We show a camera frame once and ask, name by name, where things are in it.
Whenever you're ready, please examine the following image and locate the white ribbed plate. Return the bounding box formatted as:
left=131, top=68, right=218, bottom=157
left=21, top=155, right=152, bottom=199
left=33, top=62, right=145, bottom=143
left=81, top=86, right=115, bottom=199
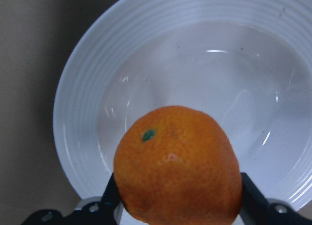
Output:
left=53, top=0, right=312, bottom=210

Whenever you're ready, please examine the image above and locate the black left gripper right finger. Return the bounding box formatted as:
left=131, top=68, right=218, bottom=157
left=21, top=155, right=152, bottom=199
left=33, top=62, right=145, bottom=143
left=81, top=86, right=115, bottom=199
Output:
left=240, top=172, right=312, bottom=225

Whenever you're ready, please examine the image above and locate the orange fruit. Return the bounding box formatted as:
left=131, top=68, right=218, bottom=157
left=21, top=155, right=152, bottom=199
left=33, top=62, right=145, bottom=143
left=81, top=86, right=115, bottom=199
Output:
left=114, top=106, right=242, bottom=225

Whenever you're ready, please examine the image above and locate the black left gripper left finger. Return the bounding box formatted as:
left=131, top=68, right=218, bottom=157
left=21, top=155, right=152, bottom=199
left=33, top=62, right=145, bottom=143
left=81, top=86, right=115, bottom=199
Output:
left=23, top=175, right=121, bottom=225

